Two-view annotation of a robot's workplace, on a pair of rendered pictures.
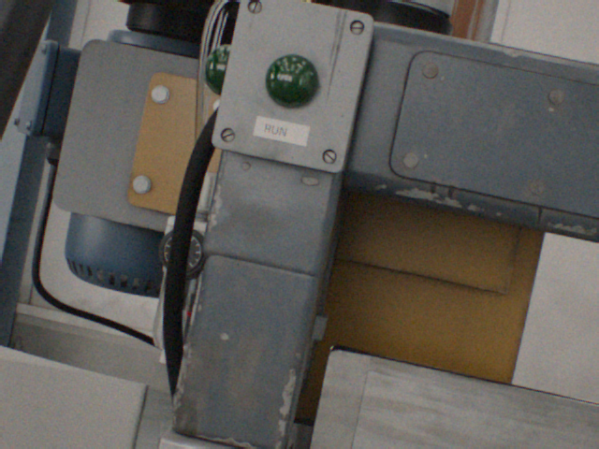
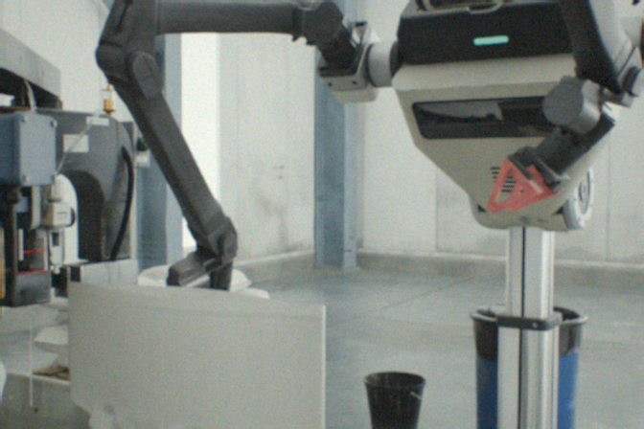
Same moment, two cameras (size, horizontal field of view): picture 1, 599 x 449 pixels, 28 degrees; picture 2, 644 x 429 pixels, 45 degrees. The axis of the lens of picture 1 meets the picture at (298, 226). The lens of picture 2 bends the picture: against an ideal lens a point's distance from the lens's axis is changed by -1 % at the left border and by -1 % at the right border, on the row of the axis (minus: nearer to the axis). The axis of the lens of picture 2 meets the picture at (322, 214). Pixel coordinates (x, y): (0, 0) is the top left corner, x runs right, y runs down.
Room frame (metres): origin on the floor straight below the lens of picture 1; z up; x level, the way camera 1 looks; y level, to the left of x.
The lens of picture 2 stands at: (1.91, 1.06, 1.23)
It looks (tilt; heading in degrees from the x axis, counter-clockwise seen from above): 3 degrees down; 207
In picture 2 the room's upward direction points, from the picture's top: straight up
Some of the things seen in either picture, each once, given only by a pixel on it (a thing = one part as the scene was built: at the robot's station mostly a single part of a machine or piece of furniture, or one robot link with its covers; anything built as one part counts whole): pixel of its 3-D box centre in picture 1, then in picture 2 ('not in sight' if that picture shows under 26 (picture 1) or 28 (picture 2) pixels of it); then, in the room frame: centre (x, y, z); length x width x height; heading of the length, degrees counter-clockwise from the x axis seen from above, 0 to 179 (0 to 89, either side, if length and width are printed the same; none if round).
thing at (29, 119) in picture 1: (65, 107); (13, 159); (1.18, 0.25, 1.25); 0.10 x 0.08 x 0.12; 22
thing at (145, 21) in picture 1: (185, 31); not in sight; (1.22, 0.15, 1.35); 0.12 x 0.12 x 0.04
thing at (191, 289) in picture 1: (175, 311); (56, 247); (0.95, 0.08, 1.11); 0.03 x 0.03 x 0.06
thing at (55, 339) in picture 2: not in sight; (100, 332); (-1.48, -2.08, 0.32); 0.67 x 0.42 x 0.14; 1
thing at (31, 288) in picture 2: not in sight; (20, 287); (0.97, 0.02, 1.04); 0.08 x 0.06 x 0.05; 177
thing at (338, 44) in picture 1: (295, 84); (127, 145); (0.70, 0.02, 1.29); 0.08 x 0.05 x 0.09; 87
